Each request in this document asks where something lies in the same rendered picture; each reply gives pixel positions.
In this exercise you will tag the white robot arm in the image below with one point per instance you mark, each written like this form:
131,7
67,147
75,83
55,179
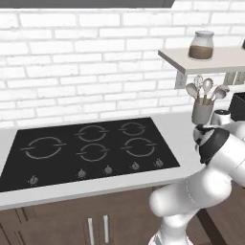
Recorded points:
204,188

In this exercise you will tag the brown drawer front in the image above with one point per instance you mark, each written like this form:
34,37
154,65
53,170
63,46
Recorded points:
233,217

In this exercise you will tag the black hob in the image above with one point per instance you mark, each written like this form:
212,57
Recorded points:
95,153

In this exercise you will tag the grey hob knob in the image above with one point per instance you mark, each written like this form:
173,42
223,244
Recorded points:
81,173
158,163
108,170
33,180
135,166

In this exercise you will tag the grey utensil pot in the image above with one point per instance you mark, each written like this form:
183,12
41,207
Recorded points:
201,113

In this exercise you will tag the metal whisk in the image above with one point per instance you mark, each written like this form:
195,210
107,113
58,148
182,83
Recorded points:
198,82

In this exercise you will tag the brown cupboard door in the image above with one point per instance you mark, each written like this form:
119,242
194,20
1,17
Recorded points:
127,217
57,225

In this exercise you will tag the glass jar with brown filling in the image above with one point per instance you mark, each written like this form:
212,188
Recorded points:
201,48

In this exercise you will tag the black countertop appliance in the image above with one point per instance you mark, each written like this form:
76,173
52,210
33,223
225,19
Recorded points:
238,106

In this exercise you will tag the dark grey range hood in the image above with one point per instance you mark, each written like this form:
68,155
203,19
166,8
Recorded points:
86,3

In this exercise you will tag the dark object on shelf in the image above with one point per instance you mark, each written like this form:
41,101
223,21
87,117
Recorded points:
243,44

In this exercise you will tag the narrow brown cupboard front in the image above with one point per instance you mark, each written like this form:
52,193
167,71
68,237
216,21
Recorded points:
8,228

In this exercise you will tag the pale wall shelf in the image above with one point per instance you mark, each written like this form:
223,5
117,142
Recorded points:
217,62

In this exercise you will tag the wide grey wall socket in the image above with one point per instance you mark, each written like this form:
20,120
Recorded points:
234,78

